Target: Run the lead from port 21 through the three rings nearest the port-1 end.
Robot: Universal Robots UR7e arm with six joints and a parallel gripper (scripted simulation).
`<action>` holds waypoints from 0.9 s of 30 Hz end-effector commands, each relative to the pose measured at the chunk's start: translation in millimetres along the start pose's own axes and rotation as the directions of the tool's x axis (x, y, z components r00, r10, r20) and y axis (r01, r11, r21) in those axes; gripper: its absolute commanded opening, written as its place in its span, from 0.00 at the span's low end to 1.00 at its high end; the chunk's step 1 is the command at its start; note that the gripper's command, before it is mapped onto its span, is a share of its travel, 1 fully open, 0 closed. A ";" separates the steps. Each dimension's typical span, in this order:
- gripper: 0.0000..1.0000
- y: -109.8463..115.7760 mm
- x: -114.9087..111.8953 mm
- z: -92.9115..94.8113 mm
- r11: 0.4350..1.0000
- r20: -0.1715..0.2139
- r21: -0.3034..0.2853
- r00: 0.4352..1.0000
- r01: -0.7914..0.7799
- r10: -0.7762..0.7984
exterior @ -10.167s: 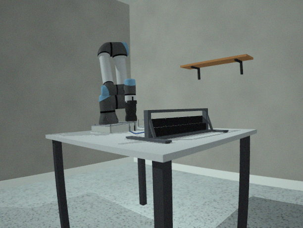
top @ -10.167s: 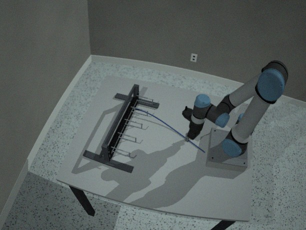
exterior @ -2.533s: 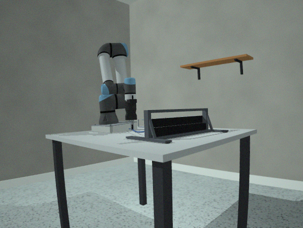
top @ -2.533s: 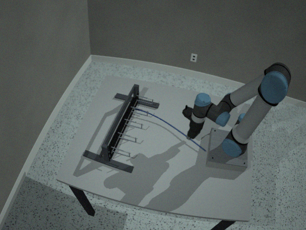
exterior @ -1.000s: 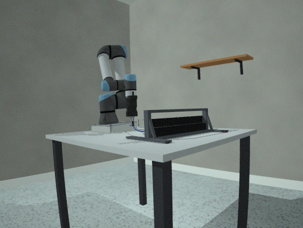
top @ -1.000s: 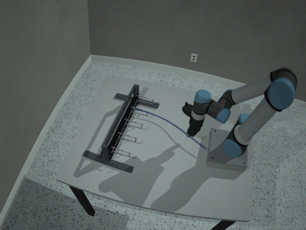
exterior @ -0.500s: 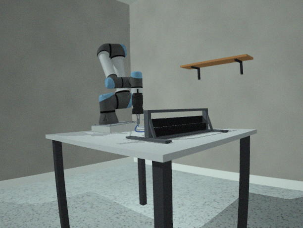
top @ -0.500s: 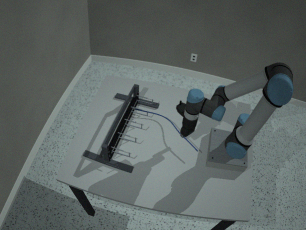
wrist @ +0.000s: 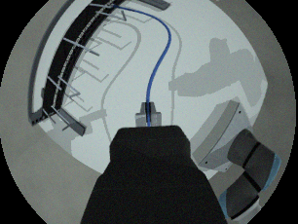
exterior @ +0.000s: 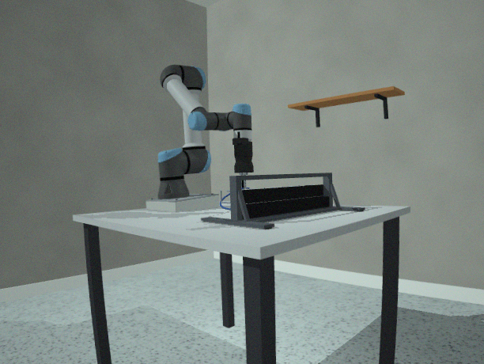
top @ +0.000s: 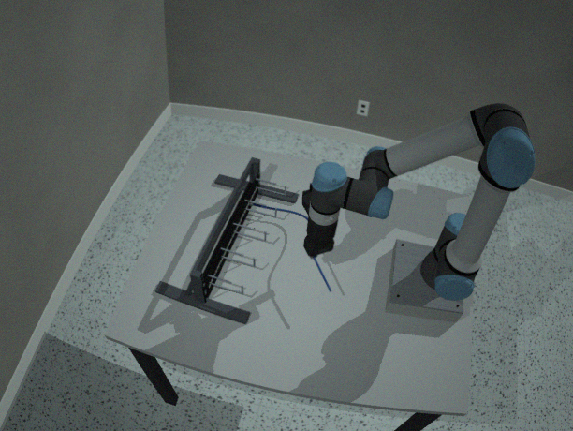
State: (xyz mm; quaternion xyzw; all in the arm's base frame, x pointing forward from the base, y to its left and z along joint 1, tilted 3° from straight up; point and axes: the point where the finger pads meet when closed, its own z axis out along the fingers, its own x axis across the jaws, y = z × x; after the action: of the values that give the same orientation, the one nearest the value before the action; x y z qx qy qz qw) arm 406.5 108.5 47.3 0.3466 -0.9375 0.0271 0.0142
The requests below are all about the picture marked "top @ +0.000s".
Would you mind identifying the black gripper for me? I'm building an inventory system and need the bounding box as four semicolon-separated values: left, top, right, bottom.
302;183;340;259

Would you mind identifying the black metal rack with patch panel and cable rings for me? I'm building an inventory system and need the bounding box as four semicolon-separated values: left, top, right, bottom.
155;157;299;324

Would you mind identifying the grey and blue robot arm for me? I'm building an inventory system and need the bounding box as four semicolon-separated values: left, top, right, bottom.
311;103;535;301

